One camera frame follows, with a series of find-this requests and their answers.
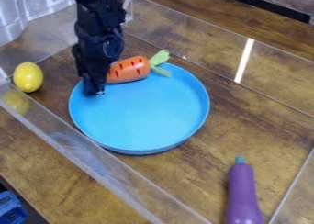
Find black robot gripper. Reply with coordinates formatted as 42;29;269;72
70;19;128;97

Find yellow toy lemon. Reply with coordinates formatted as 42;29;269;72
14;62;45;93

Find blue round tray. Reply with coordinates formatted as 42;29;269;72
69;63;212;155

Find orange toy carrot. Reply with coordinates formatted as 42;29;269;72
108;50;172;84

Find white sheer curtain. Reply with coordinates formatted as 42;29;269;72
0;0;121;47

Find black bar in background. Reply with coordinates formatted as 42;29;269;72
234;0;311;24

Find blue plastic object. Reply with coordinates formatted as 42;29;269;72
0;191;29;224

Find purple toy eggplant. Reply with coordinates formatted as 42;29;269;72
226;156;264;224

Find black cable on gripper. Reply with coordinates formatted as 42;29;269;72
74;19;128;60

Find clear acrylic enclosure wall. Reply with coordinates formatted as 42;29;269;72
0;0;314;224

